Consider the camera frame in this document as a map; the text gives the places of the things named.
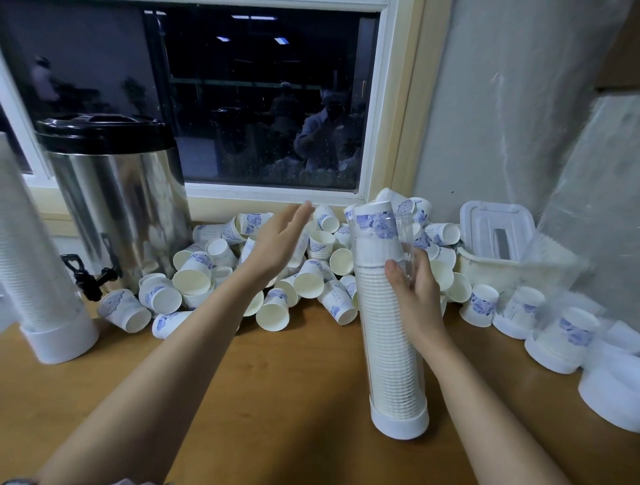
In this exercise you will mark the person's left hand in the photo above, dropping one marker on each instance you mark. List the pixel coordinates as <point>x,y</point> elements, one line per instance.
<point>275,248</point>

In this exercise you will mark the person's right hand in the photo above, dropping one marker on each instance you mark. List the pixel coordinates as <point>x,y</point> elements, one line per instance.
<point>422,315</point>

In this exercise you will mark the pile of paper cups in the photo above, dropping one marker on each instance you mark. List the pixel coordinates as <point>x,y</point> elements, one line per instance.
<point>310,275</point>

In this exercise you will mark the person's left forearm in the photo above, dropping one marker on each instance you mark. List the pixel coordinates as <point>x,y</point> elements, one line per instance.
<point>150,400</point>

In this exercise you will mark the person's right forearm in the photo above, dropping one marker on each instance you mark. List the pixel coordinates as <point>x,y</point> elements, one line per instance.
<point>495,425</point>

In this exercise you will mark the translucent plastic box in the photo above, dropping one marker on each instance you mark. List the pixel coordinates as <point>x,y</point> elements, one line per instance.
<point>525,272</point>

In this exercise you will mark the white plastic lid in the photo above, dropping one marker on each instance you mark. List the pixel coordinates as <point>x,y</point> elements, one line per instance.
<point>497,228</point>

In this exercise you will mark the white framed window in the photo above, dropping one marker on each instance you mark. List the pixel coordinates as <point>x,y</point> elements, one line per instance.
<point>260,90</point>

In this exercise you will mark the stainless steel water dispenser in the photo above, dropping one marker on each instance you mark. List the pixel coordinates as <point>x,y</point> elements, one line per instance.
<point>120,200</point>

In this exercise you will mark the clear plastic bag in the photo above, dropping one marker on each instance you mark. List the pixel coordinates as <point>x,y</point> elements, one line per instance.
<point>605,200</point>

